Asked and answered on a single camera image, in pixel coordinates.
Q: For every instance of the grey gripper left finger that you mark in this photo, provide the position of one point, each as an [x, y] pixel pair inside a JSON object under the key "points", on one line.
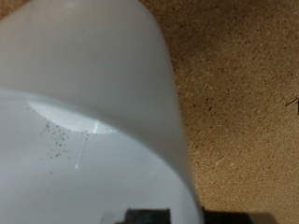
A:
{"points": [[149, 216]]}

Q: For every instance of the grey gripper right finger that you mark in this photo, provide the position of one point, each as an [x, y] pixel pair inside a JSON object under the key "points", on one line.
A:
{"points": [[236, 218]]}

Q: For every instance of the white ceramic mug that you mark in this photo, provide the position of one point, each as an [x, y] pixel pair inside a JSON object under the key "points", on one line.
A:
{"points": [[93, 109]]}

